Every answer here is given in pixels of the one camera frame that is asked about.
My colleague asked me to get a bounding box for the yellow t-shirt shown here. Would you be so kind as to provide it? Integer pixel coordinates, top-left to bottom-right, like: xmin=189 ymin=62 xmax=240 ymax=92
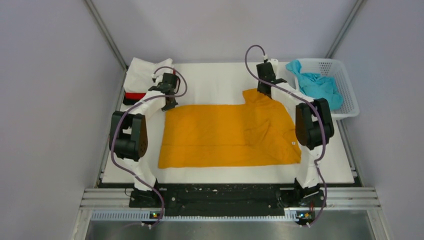
xmin=158 ymin=89 xmax=302 ymax=169

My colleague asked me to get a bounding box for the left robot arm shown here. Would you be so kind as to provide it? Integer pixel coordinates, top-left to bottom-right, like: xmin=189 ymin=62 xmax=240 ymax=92
xmin=108 ymin=69 xmax=187 ymax=207

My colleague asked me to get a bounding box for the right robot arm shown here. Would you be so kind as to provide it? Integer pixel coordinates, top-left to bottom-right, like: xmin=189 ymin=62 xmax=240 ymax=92
xmin=256 ymin=60 xmax=335 ymax=207

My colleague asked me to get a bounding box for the white folded t-shirt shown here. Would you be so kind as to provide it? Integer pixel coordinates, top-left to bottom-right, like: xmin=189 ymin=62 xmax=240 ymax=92
xmin=123 ymin=57 xmax=174 ymax=93

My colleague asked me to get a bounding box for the red folded t-shirt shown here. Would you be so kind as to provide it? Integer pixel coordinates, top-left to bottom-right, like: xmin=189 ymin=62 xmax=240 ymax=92
xmin=124 ymin=92 xmax=146 ymax=101

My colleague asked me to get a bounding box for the black folded t-shirt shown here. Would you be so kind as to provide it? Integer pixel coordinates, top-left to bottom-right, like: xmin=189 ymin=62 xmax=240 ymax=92
xmin=122 ymin=96 xmax=138 ymax=106

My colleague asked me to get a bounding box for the blue t-shirt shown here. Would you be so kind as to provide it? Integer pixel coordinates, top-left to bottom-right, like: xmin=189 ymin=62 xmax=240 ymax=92
xmin=285 ymin=59 xmax=344 ymax=111

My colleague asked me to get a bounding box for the white plastic basket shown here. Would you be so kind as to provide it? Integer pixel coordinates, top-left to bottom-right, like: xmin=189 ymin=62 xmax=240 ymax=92
xmin=287 ymin=58 xmax=360 ymax=121

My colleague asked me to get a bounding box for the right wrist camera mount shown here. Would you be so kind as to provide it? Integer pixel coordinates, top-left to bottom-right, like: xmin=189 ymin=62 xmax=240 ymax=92
xmin=263 ymin=54 xmax=279 ymax=69

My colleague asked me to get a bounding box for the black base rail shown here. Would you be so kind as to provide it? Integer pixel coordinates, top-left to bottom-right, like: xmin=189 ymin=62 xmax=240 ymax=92
xmin=129 ymin=183 xmax=326 ymax=217

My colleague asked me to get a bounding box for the aluminium frame rail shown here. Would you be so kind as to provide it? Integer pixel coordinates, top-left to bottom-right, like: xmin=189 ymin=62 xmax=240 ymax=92
xmin=72 ymin=186 xmax=393 ymax=240

